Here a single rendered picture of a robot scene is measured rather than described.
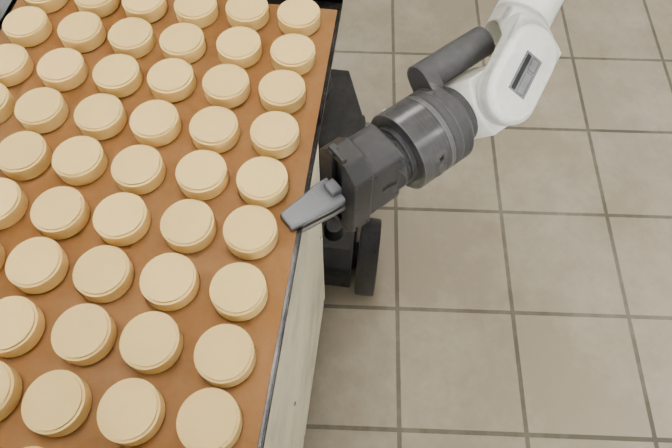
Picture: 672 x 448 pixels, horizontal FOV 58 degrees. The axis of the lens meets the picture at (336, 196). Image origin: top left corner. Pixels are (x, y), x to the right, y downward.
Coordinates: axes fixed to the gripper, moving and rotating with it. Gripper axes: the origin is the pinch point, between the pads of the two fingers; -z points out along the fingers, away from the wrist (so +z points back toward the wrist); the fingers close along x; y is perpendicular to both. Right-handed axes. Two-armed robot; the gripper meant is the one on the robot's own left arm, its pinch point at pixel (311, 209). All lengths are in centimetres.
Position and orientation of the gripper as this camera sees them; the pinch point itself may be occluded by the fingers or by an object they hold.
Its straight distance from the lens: 59.1
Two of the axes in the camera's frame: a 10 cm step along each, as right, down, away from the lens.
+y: 6.1, 6.8, -4.1
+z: 7.9, -5.3, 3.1
